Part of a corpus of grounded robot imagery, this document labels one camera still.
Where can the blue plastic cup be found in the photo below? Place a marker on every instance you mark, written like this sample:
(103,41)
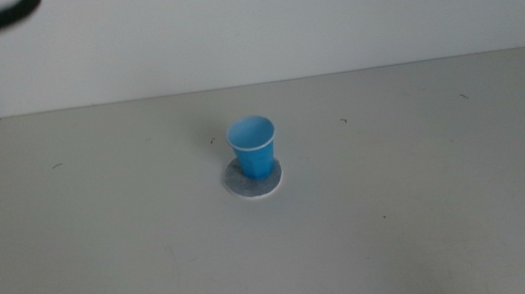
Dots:
(253,155)

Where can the round grey cup mat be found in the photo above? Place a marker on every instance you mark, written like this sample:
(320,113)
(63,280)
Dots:
(269,185)

